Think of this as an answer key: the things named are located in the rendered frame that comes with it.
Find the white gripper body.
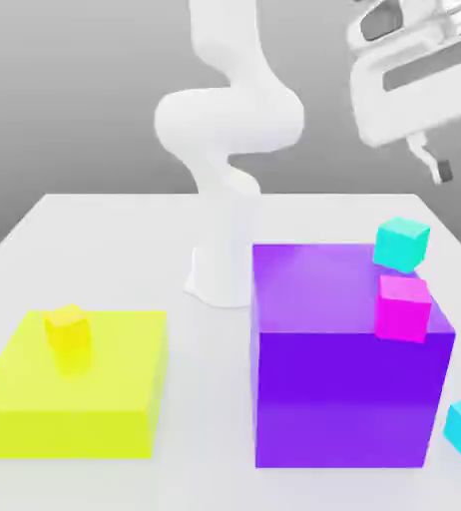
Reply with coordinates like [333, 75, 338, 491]
[348, 27, 461, 149]

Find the large yellow box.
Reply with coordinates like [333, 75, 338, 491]
[0, 309, 171, 461]

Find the small turquoise cube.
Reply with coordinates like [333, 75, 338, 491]
[372, 216, 432, 275]

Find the large purple box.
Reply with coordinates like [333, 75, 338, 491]
[250, 243, 457, 469]

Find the small magenta cube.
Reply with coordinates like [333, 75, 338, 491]
[374, 273, 434, 345]

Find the small yellow cube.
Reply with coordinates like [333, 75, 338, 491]
[43, 303, 93, 377]

